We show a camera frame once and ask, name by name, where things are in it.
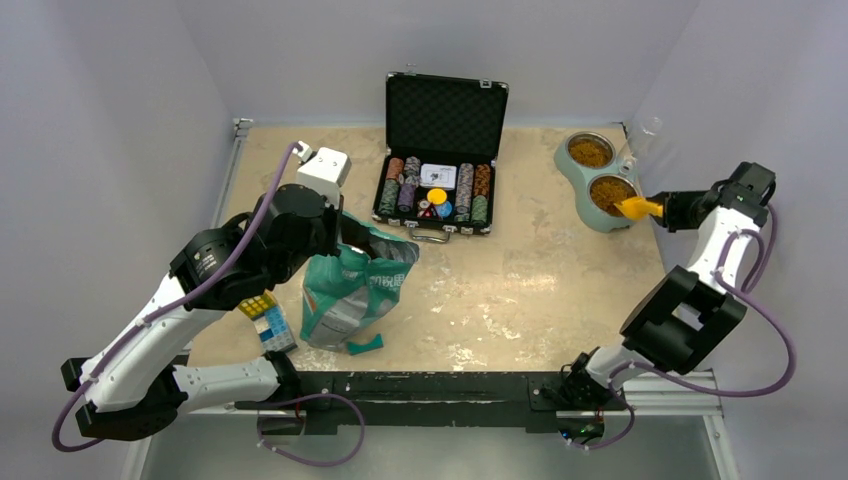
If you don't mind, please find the green pet food bag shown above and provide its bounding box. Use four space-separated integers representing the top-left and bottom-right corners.
300 219 420 351

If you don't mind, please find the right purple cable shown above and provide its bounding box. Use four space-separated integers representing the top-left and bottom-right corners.
606 203 798 412

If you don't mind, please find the teal curved block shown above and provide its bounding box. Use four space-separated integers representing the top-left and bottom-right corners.
346 334 384 356

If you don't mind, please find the aluminium frame rail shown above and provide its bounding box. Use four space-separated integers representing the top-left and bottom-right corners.
122 127 735 479

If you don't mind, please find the black poker chip case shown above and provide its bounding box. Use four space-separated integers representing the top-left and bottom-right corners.
370 72 510 243

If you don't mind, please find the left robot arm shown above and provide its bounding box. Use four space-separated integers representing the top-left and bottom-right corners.
61 183 344 445

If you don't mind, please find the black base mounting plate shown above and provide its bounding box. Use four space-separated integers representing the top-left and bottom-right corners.
234 370 627 437

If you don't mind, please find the clear glass jar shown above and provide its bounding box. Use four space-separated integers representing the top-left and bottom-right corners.
617 116 664 177

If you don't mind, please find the toy brick block stack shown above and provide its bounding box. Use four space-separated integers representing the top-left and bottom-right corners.
238 290 297 353

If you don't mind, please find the purple cable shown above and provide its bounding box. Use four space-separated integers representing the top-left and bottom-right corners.
606 203 798 412
51 140 313 454

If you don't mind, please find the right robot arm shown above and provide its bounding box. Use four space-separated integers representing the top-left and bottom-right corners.
560 162 776 407

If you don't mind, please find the yellow plastic scoop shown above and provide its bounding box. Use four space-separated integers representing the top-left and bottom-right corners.
614 196 664 221

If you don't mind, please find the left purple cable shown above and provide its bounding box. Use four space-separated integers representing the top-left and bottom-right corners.
51 140 313 454

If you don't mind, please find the double steel pet bowl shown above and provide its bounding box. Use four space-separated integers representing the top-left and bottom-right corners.
554 130 641 233

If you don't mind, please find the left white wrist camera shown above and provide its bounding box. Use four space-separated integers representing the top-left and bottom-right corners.
295 141 352 210

